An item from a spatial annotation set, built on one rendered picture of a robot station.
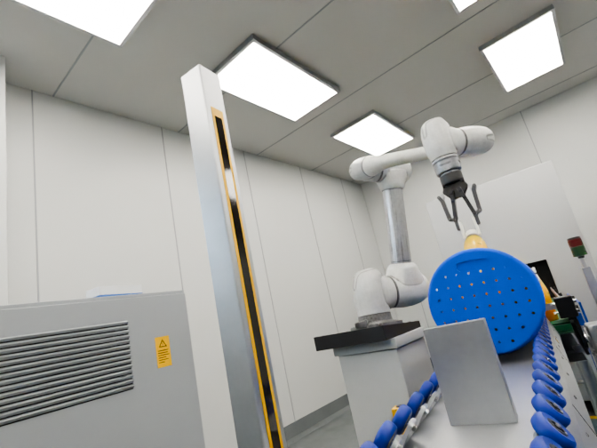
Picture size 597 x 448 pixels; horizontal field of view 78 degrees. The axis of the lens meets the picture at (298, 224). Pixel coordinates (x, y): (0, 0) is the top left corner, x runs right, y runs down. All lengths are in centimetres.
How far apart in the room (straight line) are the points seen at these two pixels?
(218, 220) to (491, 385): 54
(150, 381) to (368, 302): 109
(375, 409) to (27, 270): 250
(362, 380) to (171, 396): 93
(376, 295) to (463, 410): 110
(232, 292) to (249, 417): 21
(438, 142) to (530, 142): 505
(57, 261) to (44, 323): 147
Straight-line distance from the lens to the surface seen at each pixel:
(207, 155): 77
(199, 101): 83
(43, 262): 328
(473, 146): 149
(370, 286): 176
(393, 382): 168
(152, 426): 203
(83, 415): 190
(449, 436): 69
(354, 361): 174
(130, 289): 220
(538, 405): 61
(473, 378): 70
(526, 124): 649
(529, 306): 112
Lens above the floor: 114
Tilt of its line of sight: 15 degrees up
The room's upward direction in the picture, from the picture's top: 13 degrees counter-clockwise
